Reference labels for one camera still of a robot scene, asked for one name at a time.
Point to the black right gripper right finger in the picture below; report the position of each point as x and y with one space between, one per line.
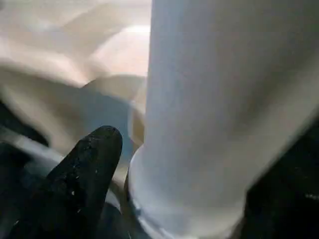
286 189

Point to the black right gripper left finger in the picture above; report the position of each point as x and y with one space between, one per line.
79 189

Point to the white plastic table leg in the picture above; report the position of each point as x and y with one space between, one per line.
211 99

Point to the white plastic table top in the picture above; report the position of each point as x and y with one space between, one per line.
62 62

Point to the black work mat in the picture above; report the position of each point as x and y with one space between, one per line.
17 154

